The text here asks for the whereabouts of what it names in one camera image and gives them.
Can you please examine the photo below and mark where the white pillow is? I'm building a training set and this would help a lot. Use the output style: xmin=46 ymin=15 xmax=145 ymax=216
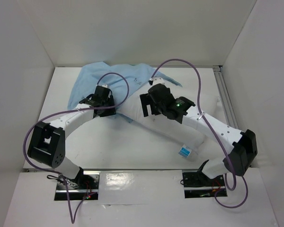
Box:
xmin=119 ymin=79 xmax=222 ymax=161

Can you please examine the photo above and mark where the green and blue pillowcase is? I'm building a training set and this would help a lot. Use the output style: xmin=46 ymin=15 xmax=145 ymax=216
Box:
xmin=67 ymin=61 xmax=183 ymax=123

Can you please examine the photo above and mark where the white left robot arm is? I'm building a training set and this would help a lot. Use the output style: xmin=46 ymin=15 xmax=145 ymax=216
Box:
xmin=27 ymin=85 xmax=115 ymax=189

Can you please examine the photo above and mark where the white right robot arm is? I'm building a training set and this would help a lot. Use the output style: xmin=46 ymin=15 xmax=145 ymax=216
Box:
xmin=140 ymin=84 xmax=257 ymax=185

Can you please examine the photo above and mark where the blue white pillow label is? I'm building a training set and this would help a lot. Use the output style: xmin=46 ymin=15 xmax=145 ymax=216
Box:
xmin=178 ymin=146 xmax=192 ymax=158

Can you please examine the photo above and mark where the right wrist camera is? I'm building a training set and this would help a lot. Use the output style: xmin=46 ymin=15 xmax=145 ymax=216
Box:
xmin=148 ymin=77 xmax=165 ymax=86

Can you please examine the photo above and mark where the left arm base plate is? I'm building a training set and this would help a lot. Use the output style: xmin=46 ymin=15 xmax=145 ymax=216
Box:
xmin=54 ymin=171 xmax=100 ymax=201

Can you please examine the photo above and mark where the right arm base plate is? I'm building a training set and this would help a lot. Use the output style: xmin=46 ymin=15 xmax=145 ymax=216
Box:
xmin=180 ymin=171 xmax=227 ymax=199

